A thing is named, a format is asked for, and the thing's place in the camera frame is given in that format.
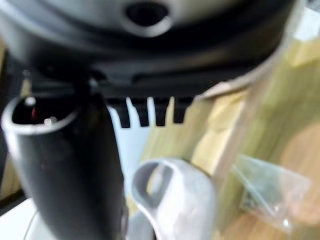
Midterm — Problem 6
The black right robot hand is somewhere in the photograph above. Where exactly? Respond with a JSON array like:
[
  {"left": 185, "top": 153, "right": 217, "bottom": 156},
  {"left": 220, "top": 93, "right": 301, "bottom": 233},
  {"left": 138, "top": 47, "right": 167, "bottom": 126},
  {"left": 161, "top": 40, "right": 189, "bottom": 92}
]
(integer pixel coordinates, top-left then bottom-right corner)
[{"left": 0, "top": 0, "right": 297, "bottom": 240}]

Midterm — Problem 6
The white slipper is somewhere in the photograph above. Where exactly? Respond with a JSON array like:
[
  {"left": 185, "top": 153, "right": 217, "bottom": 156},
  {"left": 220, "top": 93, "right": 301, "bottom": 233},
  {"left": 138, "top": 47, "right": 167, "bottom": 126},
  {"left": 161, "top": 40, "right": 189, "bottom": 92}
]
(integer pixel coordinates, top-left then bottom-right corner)
[{"left": 0, "top": 197, "right": 39, "bottom": 240}]

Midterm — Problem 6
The clear plastic bag with screws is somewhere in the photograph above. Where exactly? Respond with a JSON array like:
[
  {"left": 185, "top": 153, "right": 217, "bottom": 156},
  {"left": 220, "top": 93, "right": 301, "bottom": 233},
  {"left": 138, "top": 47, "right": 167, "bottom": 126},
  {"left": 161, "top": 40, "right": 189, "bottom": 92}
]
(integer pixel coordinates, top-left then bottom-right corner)
[{"left": 232, "top": 154, "right": 314, "bottom": 229}]

